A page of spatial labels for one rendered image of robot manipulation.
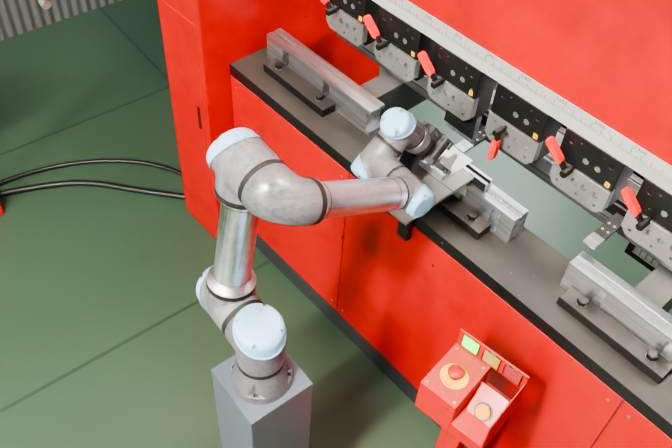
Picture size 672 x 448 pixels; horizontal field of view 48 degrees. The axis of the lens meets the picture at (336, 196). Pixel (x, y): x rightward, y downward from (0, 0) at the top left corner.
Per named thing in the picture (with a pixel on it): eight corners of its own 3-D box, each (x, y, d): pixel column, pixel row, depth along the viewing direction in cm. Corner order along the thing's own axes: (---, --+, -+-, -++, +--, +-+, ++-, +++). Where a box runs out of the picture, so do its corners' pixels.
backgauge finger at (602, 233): (567, 235, 193) (572, 222, 189) (624, 188, 205) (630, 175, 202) (606, 263, 187) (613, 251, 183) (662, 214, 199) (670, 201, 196)
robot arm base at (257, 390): (253, 416, 177) (251, 395, 170) (218, 370, 185) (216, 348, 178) (304, 382, 184) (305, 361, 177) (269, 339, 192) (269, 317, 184)
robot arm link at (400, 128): (369, 126, 176) (393, 98, 175) (387, 139, 185) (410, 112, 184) (391, 146, 172) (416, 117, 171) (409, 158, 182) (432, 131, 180)
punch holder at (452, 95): (425, 94, 198) (434, 42, 186) (447, 82, 202) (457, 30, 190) (468, 124, 191) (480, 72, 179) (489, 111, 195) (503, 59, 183)
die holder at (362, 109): (266, 57, 255) (266, 33, 248) (280, 50, 258) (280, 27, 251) (368, 136, 231) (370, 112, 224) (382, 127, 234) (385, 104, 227)
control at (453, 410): (414, 405, 194) (423, 369, 181) (450, 364, 202) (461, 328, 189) (478, 456, 185) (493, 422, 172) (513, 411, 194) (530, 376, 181)
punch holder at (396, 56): (373, 58, 208) (378, 6, 196) (394, 46, 212) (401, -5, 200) (411, 85, 201) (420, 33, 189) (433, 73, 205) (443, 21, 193)
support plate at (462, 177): (357, 185, 200) (357, 183, 199) (425, 143, 213) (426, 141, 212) (405, 225, 191) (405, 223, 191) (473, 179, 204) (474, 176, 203)
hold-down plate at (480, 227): (399, 178, 219) (400, 171, 217) (412, 170, 221) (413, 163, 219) (476, 240, 204) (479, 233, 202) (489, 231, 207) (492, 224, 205)
